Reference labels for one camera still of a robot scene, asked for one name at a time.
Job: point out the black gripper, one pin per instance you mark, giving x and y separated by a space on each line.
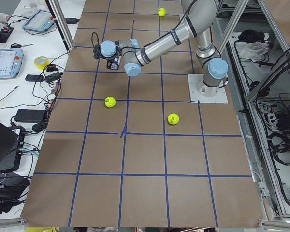
108 64

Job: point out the tennis ball can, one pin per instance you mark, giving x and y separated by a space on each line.
117 62

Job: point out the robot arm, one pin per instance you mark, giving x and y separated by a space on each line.
195 24

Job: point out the tennis ball near gripper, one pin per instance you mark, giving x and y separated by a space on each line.
109 102

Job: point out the tennis ball Roland Garros centre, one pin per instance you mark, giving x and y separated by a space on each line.
161 12

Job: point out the tennis ball far corner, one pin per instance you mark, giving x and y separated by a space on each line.
173 118

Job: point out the yellow tape roll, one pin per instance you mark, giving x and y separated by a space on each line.
41 62

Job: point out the teach pendant tablet far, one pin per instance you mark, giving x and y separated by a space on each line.
41 21

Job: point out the teach pendant tablet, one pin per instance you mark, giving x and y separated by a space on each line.
41 21
10 62

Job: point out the black power brick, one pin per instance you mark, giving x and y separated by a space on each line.
29 115

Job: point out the teach pendant tablet near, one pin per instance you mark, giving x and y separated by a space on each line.
10 62

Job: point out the black laptop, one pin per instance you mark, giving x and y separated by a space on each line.
11 143

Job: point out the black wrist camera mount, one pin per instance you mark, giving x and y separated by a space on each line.
97 51

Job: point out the aluminium frame post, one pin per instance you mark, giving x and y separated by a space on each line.
58 16

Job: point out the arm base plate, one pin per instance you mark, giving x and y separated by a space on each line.
201 93

